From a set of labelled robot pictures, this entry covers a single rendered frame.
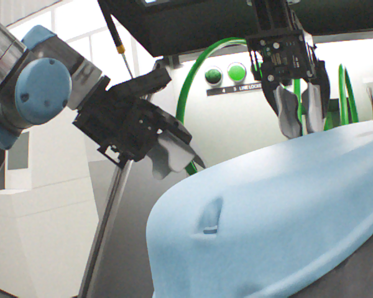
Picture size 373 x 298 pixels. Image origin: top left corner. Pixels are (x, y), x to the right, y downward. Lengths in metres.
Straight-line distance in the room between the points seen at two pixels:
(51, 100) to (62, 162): 3.32
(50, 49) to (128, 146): 0.19
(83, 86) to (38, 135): 3.04
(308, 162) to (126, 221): 0.90
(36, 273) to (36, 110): 3.20
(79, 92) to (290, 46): 0.33
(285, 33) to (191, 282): 0.42
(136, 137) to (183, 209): 0.58
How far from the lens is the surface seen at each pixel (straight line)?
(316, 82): 0.60
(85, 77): 0.74
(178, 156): 0.78
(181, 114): 0.81
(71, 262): 3.92
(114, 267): 1.00
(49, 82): 0.57
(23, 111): 0.57
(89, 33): 5.96
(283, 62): 0.57
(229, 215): 0.15
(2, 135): 0.69
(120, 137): 0.73
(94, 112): 0.75
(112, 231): 1.00
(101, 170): 5.88
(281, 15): 0.58
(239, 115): 1.24
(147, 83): 0.80
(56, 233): 3.82
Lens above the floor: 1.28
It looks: 3 degrees down
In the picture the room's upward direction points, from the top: 9 degrees counter-clockwise
